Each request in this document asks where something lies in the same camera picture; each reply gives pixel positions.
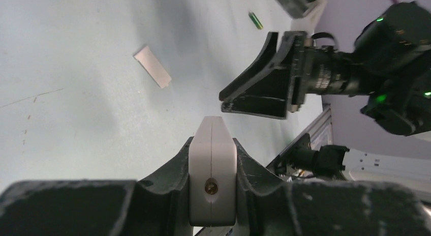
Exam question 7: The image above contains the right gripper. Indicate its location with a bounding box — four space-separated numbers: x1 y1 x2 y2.
219 31 307 120

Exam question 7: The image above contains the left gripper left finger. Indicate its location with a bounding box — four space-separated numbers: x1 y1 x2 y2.
1 140 193 235

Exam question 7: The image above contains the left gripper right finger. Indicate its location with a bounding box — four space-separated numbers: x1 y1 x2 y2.
233 138 430 235

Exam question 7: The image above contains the white remote control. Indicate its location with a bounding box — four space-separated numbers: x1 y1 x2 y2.
189 116 237 227

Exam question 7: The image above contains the white battery cover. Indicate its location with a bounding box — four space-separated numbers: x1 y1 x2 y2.
133 45 172 89

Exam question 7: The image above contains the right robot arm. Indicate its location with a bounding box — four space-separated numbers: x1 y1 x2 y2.
219 2 430 136

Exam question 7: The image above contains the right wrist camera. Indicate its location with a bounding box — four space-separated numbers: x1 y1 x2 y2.
275 0 328 35

